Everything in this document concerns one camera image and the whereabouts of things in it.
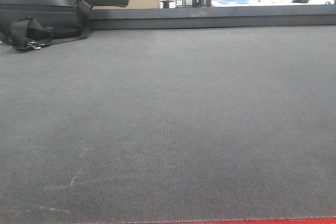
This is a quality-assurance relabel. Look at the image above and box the blue tray on table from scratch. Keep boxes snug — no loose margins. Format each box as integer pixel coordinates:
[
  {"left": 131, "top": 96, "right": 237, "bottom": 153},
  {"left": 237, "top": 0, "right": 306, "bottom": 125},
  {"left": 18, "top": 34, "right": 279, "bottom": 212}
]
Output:
[{"left": 217, "top": 0, "right": 249, "bottom": 5}]

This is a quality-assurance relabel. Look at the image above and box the black fabric bag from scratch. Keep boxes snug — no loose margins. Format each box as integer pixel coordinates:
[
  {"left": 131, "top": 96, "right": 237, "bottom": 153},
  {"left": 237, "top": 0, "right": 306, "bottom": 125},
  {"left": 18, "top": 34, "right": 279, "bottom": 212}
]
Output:
[{"left": 1, "top": 0, "right": 92, "bottom": 51}]

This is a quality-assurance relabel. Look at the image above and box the dark conveyor side rail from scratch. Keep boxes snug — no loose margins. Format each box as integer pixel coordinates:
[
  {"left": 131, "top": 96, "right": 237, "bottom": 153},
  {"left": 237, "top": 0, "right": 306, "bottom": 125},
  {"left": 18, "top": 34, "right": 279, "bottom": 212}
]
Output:
[{"left": 90, "top": 4, "right": 335, "bottom": 30}]

